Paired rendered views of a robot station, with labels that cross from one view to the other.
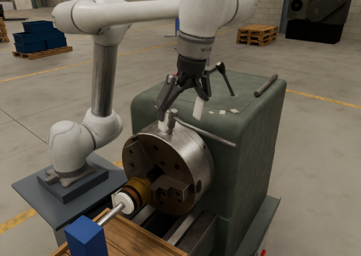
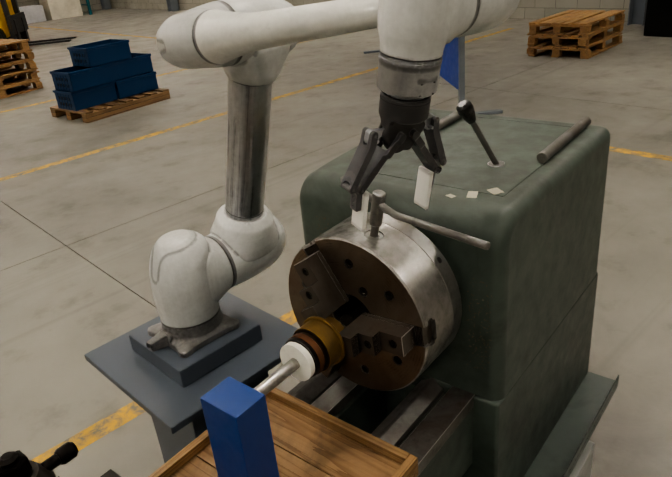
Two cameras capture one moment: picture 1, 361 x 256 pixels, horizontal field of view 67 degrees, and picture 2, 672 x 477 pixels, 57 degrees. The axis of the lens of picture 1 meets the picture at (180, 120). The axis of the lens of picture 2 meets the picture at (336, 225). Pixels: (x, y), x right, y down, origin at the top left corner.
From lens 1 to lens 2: 0.23 m
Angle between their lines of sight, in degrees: 7
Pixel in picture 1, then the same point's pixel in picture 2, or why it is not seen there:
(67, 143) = (186, 271)
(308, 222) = not seen: outside the picture
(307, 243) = not seen: outside the picture
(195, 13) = (403, 23)
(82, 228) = (230, 395)
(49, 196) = (155, 373)
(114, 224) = (280, 411)
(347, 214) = not seen: outside the picture
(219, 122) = (466, 212)
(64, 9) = (181, 27)
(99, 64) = (239, 119)
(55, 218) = (169, 410)
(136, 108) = (310, 196)
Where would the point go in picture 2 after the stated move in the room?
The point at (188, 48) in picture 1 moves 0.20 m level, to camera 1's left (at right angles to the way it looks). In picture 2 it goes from (397, 81) to (256, 91)
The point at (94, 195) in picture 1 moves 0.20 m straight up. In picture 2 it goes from (238, 370) to (225, 302)
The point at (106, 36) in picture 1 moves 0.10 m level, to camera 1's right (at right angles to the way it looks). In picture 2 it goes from (252, 67) to (298, 64)
